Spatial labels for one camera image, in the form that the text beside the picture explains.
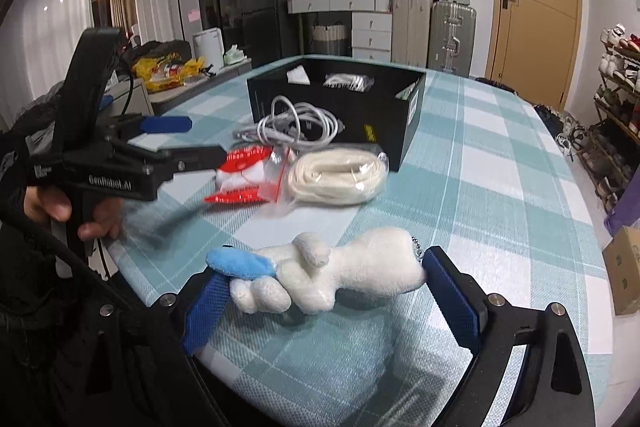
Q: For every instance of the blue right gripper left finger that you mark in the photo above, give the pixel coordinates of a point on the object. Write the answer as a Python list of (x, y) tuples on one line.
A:
[(204, 312)]

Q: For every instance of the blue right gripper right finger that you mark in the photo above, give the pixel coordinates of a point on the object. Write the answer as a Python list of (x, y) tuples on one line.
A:
[(458, 297)]

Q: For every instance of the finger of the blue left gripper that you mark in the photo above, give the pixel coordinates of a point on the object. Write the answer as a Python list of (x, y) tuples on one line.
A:
[(192, 158), (166, 124)]

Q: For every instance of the red white plastic bag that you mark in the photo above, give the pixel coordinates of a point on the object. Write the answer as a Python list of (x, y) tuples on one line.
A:
[(251, 175)]

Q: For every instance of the white blue plush toy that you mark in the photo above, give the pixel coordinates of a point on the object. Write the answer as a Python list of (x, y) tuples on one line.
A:
[(308, 272)]

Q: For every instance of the white foam wrap piece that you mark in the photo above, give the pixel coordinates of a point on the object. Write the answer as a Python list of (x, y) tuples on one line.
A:
[(298, 75)]

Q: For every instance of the cream shoelaces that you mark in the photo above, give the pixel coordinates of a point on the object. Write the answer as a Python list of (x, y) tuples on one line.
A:
[(346, 175)]

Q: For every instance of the black cardboard box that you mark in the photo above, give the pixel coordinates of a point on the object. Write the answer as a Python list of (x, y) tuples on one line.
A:
[(387, 115)]

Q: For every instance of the adidas shoelace bag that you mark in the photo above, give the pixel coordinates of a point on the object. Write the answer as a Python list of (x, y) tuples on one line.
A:
[(350, 82)]

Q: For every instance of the left hand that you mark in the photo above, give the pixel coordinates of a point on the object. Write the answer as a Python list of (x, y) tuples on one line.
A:
[(42, 205)]

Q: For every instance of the grey side cabinet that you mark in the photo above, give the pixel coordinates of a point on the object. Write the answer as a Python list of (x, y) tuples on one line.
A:
[(158, 103)]

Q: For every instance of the yellow snack bag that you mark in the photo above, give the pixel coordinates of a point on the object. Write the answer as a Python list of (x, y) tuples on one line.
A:
[(167, 72)]

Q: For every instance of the white small appliance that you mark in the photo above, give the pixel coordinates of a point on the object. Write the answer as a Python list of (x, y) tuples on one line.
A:
[(209, 45)]

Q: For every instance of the pale green toy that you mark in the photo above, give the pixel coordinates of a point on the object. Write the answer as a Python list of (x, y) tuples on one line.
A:
[(234, 55)]

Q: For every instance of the cardboard box on floor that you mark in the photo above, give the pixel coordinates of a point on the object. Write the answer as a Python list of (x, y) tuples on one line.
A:
[(621, 258)]

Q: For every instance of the woven laundry basket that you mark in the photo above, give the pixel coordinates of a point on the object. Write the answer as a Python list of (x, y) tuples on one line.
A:
[(329, 39)]

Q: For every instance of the purple bag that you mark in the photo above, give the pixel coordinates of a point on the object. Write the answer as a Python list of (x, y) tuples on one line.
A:
[(627, 211)]

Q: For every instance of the wooden shoe rack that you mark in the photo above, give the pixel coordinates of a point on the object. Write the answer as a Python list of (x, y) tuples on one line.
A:
[(612, 155)]

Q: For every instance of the white drawer desk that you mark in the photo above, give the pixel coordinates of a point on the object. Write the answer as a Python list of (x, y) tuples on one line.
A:
[(369, 24)]

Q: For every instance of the beige suitcase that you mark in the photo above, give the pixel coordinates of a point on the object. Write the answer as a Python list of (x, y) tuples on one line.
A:
[(411, 31)]

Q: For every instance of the silver suitcase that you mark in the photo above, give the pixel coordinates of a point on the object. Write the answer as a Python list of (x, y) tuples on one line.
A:
[(452, 34)]

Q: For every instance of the wooden door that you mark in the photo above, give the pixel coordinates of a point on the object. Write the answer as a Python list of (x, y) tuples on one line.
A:
[(533, 48)]

